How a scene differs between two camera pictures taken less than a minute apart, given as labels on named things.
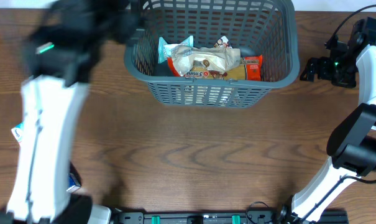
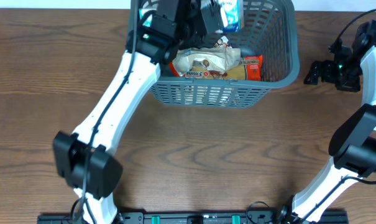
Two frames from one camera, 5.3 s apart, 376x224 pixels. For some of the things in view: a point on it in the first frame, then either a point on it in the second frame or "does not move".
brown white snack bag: (224, 41) does not move
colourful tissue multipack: (74, 180) → (229, 12)
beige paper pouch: (219, 58) does not move
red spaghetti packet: (249, 69) does not move
